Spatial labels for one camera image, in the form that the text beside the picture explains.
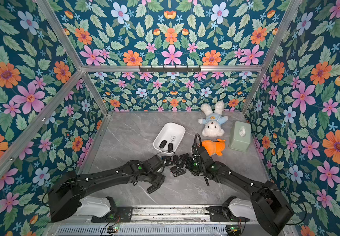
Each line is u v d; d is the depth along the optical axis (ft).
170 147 3.23
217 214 2.36
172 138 3.38
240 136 3.07
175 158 3.06
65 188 1.50
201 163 2.13
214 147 2.95
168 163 2.90
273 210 1.34
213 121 3.31
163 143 3.27
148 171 2.07
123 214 2.42
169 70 3.08
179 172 2.83
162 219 2.40
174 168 2.93
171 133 3.43
